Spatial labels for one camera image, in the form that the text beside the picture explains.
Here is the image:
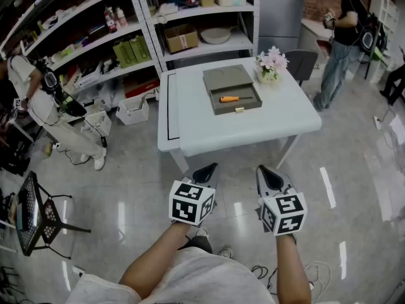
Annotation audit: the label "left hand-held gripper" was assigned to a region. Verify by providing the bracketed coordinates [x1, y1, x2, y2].
[168, 162, 220, 227]

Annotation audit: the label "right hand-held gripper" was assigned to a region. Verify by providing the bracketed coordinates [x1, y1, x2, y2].
[256, 165, 309, 238]

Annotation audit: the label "orange tool handle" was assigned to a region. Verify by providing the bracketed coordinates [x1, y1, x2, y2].
[220, 95, 254, 104]

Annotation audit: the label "grey box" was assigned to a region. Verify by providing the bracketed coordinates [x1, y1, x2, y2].
[202, 63, 264, 117]

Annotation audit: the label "person's right forearm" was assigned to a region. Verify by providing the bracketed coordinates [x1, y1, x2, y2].
[275, 232, 313, 304]

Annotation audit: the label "person's left forearm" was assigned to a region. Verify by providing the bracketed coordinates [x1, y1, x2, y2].
[118, 222, 194, 297]

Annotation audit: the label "open cardboard box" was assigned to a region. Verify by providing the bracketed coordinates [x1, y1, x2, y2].
[164, 23, 199, 54]

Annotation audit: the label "white table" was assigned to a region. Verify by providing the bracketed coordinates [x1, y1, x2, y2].
[157, 57, 323, 174]

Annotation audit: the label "person's black shorts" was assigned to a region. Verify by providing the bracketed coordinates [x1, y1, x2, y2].
[178, 235, 213, 253]

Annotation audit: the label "white perforated basket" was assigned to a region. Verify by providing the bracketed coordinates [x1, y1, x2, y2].
[115, 94, 150, 127]
[80, 110, 113, 139]

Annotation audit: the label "person's white t-shirt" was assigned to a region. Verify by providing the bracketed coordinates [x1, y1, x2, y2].
[68, 247, 277, 304]

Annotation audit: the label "red flat carton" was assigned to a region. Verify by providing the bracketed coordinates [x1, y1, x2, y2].
[123, 79, 161, 99]

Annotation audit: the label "pink flowers in white vase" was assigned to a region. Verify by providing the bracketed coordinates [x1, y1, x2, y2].
[254, 46, 290, 85]

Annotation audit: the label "grey chair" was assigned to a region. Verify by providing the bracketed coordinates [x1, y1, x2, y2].
[283, 49, 319, 87]

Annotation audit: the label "white pan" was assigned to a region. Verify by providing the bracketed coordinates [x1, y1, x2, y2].
[200, 26, 241, 45]

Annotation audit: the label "white side cabinet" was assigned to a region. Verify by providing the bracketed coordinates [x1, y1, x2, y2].
[298, 18, 333, 60]

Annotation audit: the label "wide white metal shelf unit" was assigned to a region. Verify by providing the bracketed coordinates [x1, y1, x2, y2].
[0, 0, 163, 113]

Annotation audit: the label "narrow white metal shelf unit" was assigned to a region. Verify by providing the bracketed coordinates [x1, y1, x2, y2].
[132, 0, 261, 73]

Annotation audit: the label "white telephone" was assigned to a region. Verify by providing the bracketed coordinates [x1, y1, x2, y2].
[156, 2, 179, 25]

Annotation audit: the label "grey refrigerator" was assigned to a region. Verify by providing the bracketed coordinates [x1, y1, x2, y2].
[258, 0, 308, 57]

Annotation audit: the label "pink liquid bottle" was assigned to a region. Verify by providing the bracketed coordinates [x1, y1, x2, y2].
[115, 6, 128, 28]

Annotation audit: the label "dark soda bottle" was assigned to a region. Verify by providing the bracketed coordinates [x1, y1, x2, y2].
[104, 6, 118, 34]

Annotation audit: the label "black metal mesh stool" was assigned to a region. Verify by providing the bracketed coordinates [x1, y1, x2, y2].
[15, 170, 92, 260]

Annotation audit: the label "tall white cubby cabinet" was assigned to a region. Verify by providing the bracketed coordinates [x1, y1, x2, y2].
[368, 0, 401, 75]

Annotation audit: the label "floor cables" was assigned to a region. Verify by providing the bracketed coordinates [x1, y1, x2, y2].
[251, 259, 333, 298]

